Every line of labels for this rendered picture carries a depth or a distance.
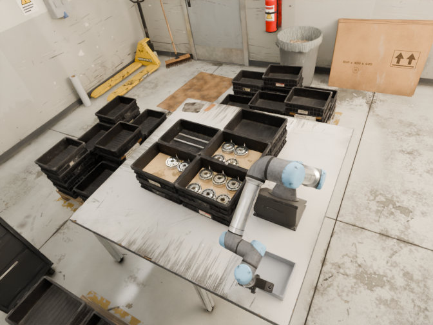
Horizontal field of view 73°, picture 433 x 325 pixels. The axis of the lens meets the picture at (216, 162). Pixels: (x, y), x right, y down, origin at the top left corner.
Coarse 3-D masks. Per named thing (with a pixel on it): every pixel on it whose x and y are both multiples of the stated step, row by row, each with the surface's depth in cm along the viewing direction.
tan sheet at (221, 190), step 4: (196, 176) 200; (192, 180) 198; (196, 180) 197; (228, 180) 193; (200, 184) 194; (204, 184) 193; (208, 184) 193; (212, 184) 192; (204, 188) 191; (212, 188) 190; (216, 188) 189; (220, 188) 189; (224, 188) 188; (216, 192) 187; (220, 192) 187; (224, 192) 186; (228, 192) 186; (232, 196) 183
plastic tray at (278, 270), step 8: (264, 256) 165; (272, 256) 163; (280, 256) 159; (264, 264) 162; (272, 264) 161; (280, 264) 160; (288, 264) 160; (256, 272) 159; (264, 272) 159; (272, 272) 158; (280, 272) 157; (288, 272) 157; (272, 280) 155; (280, 280) 154; (288, 280) 154; (280, 288) 151; (280, 296) 144
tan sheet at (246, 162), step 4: (220, 148) 217; (216, 152) 214; (220, 152) 214; (252, 152) 209; (256, 152) 208; (212, 156) 212; (224, 156) 210; (228, 156) 209; (232, 156) 209; (248, 156) 206; (252, 156) 206; (256, 156) 205; (240, 160) 205; (244, 160) 204; (248, 160) 204; (252, 160) 203; (256, 160) 203; (240, 164) 202; (244, 164) 201; (248, 164) 201; (248, 168) 198
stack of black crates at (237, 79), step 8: (240, 72) 368; (248, 72) 366; (256, 72) 361; (264, 72) 356; (232, 80) 354; (240, 80) 372; (248, 80) 369; (256, 80) 366; (240, 88) 354; (248, 88) 348; (256, 88) 343; (248, 96) 356
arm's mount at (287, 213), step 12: (264, 192) 175; (264, 204) 172; (276, 204) 166; (288, 204) 161; (300, 204) 164; (264, 216) 180; (276, 216) 173; (288, 216) 168; (300, 216) 179; (288, 228) 176
